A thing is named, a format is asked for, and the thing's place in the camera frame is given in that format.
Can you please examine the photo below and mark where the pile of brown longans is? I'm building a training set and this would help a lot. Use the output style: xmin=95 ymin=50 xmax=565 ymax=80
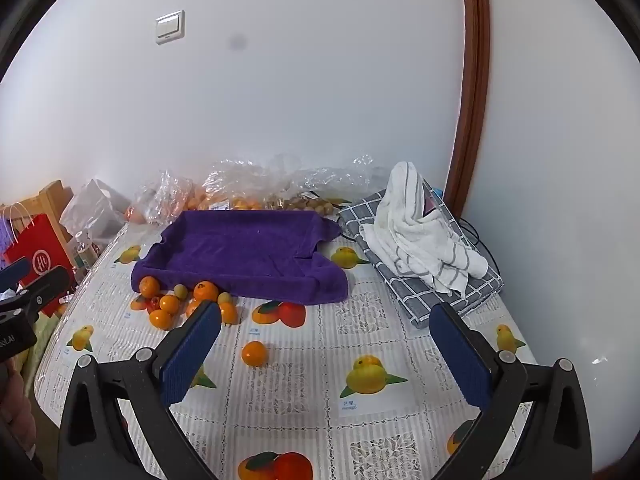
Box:
xmin=264 ymin=194 xmax=346 ymax=217

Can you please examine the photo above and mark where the clear plastic bag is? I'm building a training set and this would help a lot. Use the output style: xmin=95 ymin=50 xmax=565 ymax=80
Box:
xmin=200 ymin=159 xmax=282 ymax=212
xmin=134 ymin=169 xmax=197 ymax=225
xmin=264 ymin=151 xmax=377 ymax=217

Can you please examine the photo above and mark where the translucent grey plastic bag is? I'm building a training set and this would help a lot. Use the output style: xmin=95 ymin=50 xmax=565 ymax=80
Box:
xmin=59 ymin=178 xmax=132 ymax=252

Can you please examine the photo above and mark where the red paper bag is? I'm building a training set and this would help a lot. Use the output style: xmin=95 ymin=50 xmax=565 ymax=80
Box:
xmin=0 ymin=202 xmax=77 ymax=317

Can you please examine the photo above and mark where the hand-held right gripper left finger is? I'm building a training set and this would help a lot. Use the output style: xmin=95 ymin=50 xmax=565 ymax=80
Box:
xmin=57 ymin=301 xmax=222 ymax=480

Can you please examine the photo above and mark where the clear plastic bottle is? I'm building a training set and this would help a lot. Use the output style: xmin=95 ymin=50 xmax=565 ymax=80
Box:
xmin=74 ymin=231 xmax=101 ymax=271

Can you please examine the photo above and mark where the grey checked cloth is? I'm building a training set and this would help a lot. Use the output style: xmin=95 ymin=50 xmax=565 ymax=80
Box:
xmin=337 ymin=187 xmax=505 ymax=331

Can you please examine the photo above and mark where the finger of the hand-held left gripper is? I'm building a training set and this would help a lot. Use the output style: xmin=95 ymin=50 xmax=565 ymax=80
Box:
xmin=0 ymin=257 xmax=30 ymax=295
xmin=19 ymin=266 xmax=71 ymax=313

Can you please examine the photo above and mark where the pile of bagged kumquats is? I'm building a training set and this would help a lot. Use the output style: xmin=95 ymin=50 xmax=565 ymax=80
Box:
xmin=200 ymin=191 xmax=263 ymax=212

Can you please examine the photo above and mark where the person's left hand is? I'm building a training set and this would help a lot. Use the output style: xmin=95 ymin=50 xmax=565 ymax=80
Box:
xmin=0 ymin=360 xmax=37 ymax=461

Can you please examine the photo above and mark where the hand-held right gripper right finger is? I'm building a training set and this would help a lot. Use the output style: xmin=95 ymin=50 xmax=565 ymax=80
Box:
xmin=429 ymin=302 xmax=594 ymax=480

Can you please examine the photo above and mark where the brown wooden door frame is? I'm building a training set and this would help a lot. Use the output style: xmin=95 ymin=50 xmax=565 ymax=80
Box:
xmin=442 ymin=0 xmax=493 ymax=221

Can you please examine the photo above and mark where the purple towel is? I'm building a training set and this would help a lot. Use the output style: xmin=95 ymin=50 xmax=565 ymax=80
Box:
xmin=131 ymin=210 xmax=349 ymax=306

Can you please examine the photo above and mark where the black cable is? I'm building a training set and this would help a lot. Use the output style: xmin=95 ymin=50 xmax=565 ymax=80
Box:
xmin=459 ymin=216 xmax=501 ymax=277

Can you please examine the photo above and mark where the white light switch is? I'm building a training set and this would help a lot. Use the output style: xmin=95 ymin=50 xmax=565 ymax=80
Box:
xmin=154 ymin=9 xmax=186 ymax=47

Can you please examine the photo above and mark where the white striped towel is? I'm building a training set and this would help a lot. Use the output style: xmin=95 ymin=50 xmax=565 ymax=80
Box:
xmin=360 ymin=161 xmax=489 ymax=297

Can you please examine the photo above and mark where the printed tablecloth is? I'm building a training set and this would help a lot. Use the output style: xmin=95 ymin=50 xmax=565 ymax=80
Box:
xmin=32 ymin=210 xmax=541 ymax=480

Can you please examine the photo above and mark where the light wooden frame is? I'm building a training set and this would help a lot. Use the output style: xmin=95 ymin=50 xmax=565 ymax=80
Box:
xmin=0 ymin=180 xmax=76 ymax=241

